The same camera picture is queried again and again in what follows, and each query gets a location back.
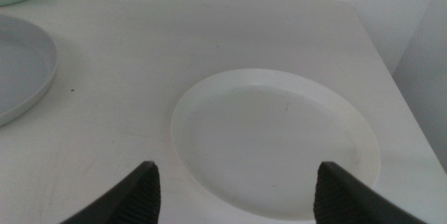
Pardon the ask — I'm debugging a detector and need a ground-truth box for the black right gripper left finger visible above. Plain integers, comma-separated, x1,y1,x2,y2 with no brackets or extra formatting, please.
59,160,162,224

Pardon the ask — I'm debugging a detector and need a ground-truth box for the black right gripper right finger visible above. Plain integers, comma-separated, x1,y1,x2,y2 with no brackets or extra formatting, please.
312,161,429,224

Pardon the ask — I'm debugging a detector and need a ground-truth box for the grey shallow bowl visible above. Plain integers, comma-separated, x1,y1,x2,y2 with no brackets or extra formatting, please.
0,14,58,127

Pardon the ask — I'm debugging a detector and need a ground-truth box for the white shallow bowl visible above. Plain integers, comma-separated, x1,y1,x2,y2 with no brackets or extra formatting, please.
170,68,381,222

